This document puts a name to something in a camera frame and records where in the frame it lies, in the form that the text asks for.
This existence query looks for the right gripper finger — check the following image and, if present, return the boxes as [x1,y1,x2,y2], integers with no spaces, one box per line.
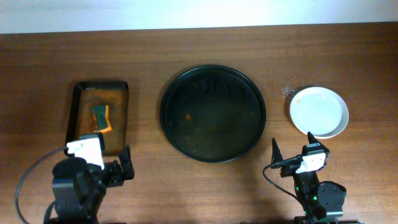
[307,132,320,146]
[271,138,284,164]

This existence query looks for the cream plate with sauce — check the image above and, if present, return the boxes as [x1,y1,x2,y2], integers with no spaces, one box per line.
[289,86,349,139]

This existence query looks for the green orange sponge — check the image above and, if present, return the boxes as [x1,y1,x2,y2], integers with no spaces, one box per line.
[91,105,113,134]

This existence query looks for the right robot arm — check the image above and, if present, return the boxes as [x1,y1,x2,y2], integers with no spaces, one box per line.
[264,133,346,223]

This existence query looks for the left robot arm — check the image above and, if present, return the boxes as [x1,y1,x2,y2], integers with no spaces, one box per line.
[44,133,134,223]

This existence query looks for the rectangular black tray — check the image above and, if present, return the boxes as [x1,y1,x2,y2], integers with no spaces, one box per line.
[65,80,129,156]

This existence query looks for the round black tray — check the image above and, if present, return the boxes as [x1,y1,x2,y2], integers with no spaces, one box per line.
[159,65,267,163]

